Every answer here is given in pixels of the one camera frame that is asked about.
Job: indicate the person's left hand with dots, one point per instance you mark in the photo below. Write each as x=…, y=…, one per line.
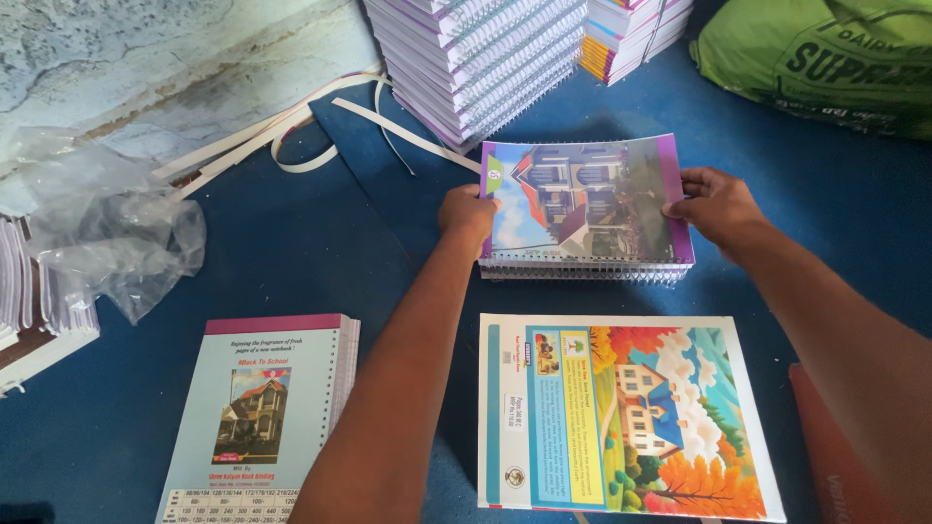
x=464, y=211

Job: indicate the person's right hand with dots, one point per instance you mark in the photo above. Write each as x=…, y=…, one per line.
x=717, y=207

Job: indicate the person's left fingers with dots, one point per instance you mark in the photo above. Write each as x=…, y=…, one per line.
x=486, y=211

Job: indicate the spiral notebook with house cover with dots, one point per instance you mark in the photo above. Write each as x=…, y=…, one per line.
x=582, y=200

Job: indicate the small stack of spiral notebooks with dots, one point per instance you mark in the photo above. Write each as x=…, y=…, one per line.
x=582, y=271

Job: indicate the tall stack of spiral notebooks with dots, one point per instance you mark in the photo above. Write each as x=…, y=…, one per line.
x=473, y=62

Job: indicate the white paper trim strips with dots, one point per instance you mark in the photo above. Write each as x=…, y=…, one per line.
x=291, y=135

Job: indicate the stack of colourful-edged notebooks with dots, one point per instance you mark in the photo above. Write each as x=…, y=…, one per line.
x=630, y=36

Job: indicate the cover sheet with autumn house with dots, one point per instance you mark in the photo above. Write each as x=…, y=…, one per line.
x=626, y=415

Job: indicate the unbound notebook with pink header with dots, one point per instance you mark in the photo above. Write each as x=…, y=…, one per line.
x=255, y=422

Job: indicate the green printed sack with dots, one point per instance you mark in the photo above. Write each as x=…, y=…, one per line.
x=823, y=62

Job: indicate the crumpled clear plastic wrap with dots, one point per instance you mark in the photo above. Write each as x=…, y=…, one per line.
x=109, y=218

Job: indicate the red book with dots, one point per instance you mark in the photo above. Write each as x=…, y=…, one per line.
x=837, y=458

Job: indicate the pile of white unbound pages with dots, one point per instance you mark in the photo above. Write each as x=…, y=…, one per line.
x=36, y=306

